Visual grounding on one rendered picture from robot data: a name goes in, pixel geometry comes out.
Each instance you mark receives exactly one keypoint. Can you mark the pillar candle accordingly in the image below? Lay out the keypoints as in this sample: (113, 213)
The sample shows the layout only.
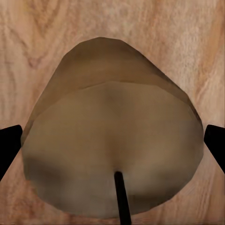
(111, 135)

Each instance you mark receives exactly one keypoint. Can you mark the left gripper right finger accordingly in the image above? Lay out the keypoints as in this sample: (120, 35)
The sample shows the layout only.
(215, 140)

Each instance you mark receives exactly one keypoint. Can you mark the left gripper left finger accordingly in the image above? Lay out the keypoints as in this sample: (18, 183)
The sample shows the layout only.
(10, 144)

